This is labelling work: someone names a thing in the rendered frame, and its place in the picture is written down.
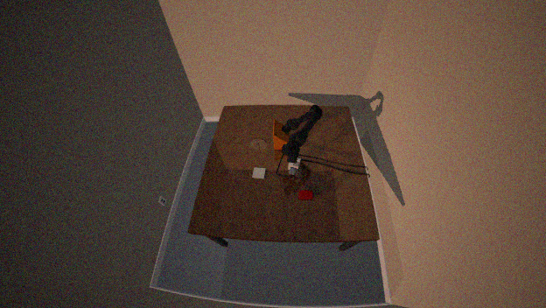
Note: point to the red rectangular block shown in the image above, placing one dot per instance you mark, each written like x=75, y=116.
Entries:
x=305, y=195

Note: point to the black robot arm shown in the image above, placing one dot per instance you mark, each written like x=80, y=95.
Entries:
x=300, y=137

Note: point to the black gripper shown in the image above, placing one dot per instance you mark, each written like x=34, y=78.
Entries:
x=294, y=156

